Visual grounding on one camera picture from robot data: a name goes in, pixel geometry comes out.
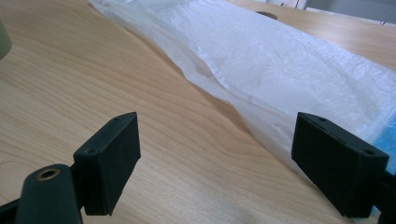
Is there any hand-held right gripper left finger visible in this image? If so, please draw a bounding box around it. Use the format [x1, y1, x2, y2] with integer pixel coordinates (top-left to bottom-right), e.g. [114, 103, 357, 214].
[73, 111, 142, 217]

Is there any white translucent plastic trash bag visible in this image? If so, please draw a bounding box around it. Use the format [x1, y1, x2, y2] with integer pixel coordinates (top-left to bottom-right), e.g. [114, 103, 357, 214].
[88, 0, 396, 188]

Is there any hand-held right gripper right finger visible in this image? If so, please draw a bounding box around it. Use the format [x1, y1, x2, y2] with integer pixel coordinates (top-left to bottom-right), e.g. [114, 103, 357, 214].
[291, 111, 390, 218]

